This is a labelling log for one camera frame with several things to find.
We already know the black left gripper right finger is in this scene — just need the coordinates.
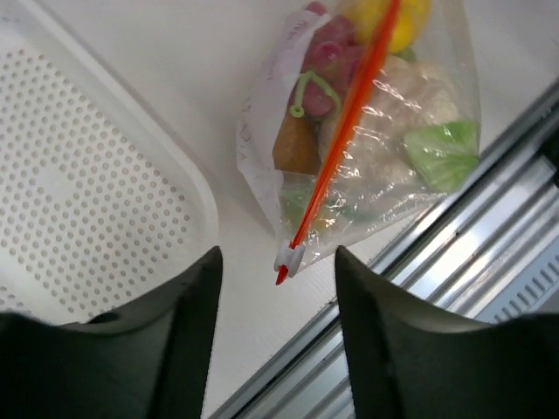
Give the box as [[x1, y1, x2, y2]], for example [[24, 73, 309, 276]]
[[335, 247, 558, 418]]

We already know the yellow pepper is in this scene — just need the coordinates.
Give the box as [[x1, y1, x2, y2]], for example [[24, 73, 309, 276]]
[[340, 0, 431, 54]]

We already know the white cauliflower with green leaves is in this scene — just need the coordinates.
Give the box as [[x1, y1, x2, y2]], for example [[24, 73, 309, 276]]
[[336, 56, 479, 194]]

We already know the red grape bunch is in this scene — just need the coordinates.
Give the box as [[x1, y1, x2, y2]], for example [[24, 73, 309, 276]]
[[289, 14, 365, 119]]

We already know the brown kiwi fruit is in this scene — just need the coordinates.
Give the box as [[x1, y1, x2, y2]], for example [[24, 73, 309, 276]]
[[273, 113, 321, 175]]

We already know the clear zip bag orange zipper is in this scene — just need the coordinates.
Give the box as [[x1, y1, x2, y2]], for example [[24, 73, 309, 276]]
[[236, 1, 480, 282]]

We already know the white perforated plastic basket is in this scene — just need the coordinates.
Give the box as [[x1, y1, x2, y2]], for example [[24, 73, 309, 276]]
[[1, 1, 217, 324]]

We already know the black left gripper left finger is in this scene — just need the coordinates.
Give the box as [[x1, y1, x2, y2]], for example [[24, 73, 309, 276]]
[[1, 247, 223, 418]]

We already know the white slotted cable duct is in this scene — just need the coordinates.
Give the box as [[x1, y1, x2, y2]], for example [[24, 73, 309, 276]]
[[475, 239, 558, 324]]

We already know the aluminium mounting rail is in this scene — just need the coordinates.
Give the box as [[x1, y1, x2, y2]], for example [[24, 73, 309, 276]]
[[216, 85, 558, 418]]

